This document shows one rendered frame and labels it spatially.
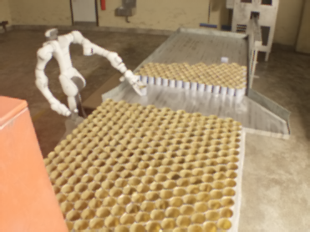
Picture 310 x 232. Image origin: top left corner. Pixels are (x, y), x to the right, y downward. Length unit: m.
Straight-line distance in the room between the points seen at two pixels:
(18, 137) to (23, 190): 0.07
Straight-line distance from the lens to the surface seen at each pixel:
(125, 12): 8.65
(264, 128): 2.15
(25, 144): 0.33
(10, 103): 0.33
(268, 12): 6.85
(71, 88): 2.63
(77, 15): 10.01
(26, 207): 0.37
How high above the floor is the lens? 2.20
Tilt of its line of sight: 32 degrees down
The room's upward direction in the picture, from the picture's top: straight up
